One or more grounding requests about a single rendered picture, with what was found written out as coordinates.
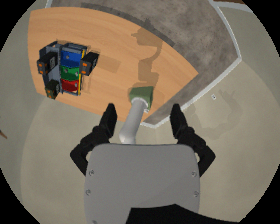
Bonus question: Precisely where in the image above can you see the red bin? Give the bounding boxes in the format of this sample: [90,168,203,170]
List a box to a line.
[61,78,79,92]

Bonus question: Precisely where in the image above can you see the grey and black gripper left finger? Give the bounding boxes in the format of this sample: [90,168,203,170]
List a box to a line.
[70,103,117,176]

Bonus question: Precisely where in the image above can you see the green open bin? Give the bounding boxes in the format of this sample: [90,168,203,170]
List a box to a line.
[60,65,79,81]

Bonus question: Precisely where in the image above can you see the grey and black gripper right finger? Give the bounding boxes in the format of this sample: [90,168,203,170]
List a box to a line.
[170,104,216,177]

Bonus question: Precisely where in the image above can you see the blue open bin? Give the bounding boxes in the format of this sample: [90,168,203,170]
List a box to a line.
[60,51,82,68]

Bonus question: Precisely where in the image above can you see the grey metal shelf rack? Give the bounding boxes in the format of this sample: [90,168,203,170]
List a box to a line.
[39,41,87,96]

